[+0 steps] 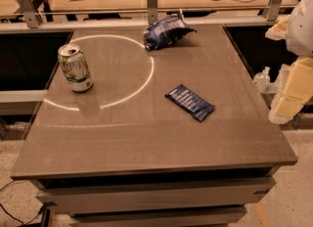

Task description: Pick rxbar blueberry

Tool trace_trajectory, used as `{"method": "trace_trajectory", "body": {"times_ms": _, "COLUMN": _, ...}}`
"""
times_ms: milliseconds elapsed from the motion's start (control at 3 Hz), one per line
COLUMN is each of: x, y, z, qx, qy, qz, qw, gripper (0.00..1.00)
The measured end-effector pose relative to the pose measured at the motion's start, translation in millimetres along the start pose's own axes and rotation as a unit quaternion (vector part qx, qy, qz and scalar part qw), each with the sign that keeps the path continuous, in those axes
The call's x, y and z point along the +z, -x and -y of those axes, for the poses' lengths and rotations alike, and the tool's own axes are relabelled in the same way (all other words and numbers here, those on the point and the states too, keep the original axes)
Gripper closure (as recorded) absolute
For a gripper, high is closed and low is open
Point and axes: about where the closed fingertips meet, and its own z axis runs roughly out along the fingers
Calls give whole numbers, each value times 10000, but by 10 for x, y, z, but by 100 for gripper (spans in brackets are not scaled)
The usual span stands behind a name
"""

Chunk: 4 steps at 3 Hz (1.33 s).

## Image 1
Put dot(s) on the grey metal rail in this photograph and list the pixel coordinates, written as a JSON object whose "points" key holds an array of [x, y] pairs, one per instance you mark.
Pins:
{"points": [[68, 26]]}

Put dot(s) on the dark blue rxbar wrapper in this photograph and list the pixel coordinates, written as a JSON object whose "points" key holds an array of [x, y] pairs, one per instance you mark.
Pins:
{"points": [[189, 101]]}

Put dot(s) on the grey metal bracket left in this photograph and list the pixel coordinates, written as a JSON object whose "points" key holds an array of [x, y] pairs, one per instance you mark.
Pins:
{"points": [[31, 16]]}

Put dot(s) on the grey metal bracket centre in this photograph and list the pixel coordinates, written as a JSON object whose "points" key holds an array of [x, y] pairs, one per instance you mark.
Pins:
{"points": [[152, 11]]}

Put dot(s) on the crumpled blue chip bag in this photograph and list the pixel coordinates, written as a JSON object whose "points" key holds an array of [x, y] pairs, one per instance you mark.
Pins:
{"points": [[166, 31]]}

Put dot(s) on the clear sanitizer bottle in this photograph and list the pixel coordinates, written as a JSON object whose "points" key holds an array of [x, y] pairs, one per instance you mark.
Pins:
{"points": [[262, 79]]}

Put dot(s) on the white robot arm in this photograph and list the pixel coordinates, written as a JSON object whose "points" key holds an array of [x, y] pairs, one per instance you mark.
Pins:
{"points": [[297, 30]]}

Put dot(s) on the grey table drawer base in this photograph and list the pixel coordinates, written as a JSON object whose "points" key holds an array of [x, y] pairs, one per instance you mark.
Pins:
{"points": [[181, 199]]}

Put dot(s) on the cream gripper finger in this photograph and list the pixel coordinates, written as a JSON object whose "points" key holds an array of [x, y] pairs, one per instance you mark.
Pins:
{"points": [[296, 92], [279, 30]]}

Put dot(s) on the green white soda can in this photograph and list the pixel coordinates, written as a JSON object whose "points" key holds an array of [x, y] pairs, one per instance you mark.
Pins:
{"points": [[75, 67]]}

